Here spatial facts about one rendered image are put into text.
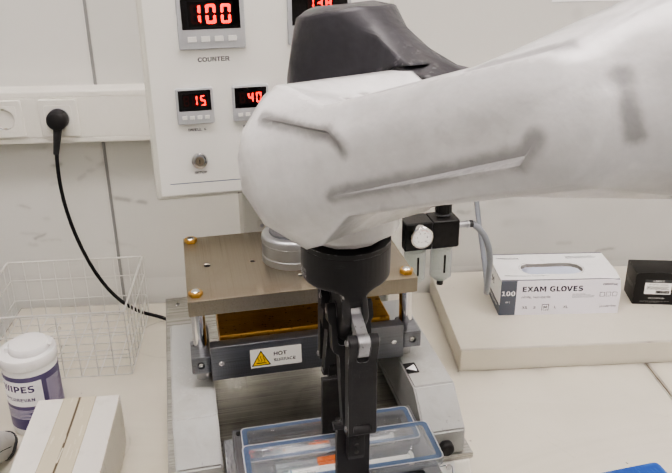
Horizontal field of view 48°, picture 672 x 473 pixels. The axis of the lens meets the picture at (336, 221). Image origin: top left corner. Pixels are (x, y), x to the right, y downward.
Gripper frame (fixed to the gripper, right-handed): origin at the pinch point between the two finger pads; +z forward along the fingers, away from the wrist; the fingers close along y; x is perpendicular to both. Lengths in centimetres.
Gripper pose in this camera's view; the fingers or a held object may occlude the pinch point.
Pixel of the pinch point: (344, 430)
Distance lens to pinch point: 72.8
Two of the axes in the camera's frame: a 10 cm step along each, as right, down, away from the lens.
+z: 0.0, 9.1, 4.1
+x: 9.8, -0.9, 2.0
